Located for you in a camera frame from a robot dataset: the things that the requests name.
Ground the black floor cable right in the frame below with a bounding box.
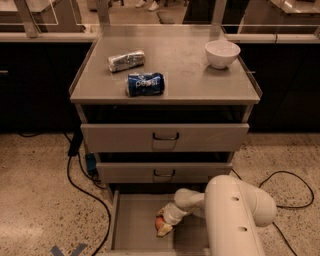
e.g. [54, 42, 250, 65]
[231, 168, 315, 256]

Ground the red apple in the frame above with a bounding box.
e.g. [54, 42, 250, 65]
[155, 217, 164, 230]

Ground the grey open bottom drawer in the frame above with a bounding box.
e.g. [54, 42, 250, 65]
[105, 186, 210, 256]

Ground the silver foil snack bag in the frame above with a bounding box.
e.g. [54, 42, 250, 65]
[107, 50, 146, 73]

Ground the grey middle drawer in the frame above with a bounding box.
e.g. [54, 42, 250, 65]
[96, 162, 232, 183]

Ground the grey top drawer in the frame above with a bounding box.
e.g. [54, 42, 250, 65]
[81, 124, 249, 153]

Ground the blue pepsi can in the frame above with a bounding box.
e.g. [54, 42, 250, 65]
[126, 73, 165, 97]

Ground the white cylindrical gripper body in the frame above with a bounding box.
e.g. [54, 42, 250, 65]
[163, 203, 185, 226]

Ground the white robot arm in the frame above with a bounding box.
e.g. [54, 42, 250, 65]
[155, 175, 277, 256]

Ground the white ceramic bowl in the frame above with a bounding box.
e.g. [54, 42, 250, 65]
[205, 40, 241, 69]

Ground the grey metal drawer cabinet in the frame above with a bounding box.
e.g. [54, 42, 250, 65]
[71, 25, 261, 194]

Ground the black floor cable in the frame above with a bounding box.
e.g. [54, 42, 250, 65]
[17, 131, 112, 256]
[231, 168, 315, 256]

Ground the blue power adapter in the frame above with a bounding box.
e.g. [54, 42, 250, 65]
[85, 153, 97, 175]

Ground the black floor cable left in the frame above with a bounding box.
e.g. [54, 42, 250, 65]
[17, 131, 112, 256]

